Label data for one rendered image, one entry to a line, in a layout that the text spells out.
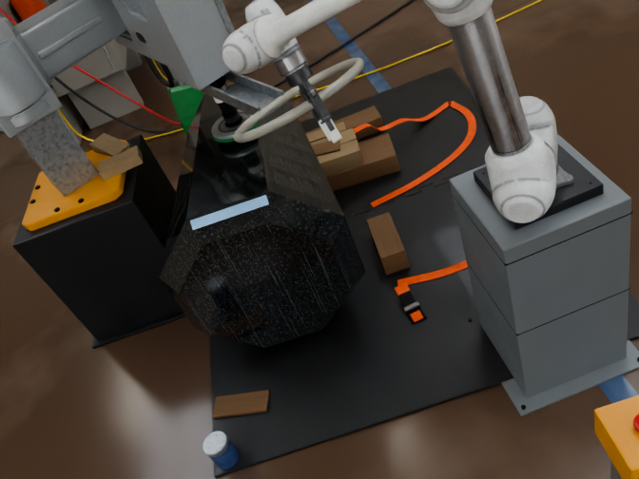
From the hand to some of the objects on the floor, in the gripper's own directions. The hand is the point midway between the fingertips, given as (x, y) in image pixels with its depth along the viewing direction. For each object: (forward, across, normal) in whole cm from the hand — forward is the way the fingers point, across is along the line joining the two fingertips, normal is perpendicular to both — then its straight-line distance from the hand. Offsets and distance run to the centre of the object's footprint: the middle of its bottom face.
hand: (330, 130), depth 181 cm
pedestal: (+53, +160, +103) cm, 197 cm away
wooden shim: (+92, +59, +83) cm, 137 cm away
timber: (+87, +97, -13) cm, 131 cm away
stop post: (+149, -65, +8) cm, 163 cm away
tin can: (+98, +40, +96) cm, 143 cm away
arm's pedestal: (+122, +18, -36) cm, 128 cm away
